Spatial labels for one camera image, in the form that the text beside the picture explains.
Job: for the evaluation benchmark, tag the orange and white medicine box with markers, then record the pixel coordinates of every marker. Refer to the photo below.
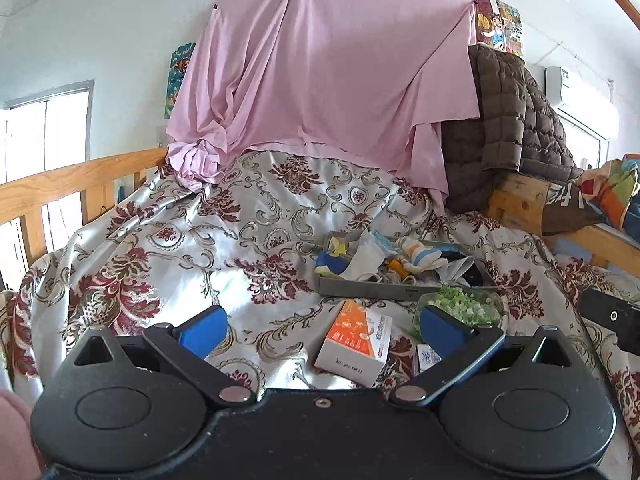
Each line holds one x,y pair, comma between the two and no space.
350,340

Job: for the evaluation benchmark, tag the pink hanging sheet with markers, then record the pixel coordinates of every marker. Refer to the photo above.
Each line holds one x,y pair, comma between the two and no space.
325,60

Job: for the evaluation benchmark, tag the white muslin cloth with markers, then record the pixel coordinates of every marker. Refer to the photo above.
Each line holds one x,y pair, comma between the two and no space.
370,257

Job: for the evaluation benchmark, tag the brown quilted jacket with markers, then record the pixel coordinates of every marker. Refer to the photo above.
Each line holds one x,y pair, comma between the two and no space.
510,125

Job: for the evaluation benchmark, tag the cartoon wall poster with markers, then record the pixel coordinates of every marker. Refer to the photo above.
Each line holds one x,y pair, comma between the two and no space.
500,25

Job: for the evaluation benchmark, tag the orange fabric item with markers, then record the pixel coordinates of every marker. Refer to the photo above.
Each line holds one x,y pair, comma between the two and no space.
398,266

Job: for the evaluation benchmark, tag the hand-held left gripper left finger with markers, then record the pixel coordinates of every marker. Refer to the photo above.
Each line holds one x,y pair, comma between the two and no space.
202,332

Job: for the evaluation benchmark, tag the wooden bed rail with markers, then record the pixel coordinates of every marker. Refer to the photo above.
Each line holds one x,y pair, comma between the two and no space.
75,180

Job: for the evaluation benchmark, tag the small bright window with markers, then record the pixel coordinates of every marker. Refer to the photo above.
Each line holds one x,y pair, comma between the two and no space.
590,150

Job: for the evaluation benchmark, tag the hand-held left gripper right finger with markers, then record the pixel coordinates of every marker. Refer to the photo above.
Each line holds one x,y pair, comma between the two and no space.
442,330

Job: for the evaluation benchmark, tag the clear container of green pieces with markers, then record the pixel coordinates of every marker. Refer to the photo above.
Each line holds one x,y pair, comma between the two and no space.
465,305

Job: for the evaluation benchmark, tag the small blue and white box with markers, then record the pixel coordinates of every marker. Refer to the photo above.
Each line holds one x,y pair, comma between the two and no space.
427,360

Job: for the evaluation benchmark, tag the floral satin blanket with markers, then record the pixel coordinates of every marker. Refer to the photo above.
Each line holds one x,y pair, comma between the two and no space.
175,240

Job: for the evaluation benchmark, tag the window with grey frame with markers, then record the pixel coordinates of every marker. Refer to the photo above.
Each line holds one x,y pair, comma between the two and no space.
50,135

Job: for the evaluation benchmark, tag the person's left forearm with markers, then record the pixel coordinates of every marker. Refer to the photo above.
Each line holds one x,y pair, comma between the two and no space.
17,435

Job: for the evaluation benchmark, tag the teal wall poster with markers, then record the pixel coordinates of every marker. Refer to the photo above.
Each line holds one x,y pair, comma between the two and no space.
177,80

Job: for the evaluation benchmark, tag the white air conditioner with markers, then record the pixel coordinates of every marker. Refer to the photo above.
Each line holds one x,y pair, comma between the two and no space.
580,100

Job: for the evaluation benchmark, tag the striped white baby cloth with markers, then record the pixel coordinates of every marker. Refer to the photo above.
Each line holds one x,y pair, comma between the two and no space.
422,255

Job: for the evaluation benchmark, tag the grey cloth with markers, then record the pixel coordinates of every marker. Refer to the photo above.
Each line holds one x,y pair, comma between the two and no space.
455,266

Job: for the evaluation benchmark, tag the colourful patchwork cloth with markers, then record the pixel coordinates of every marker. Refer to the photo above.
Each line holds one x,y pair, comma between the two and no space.
615,190

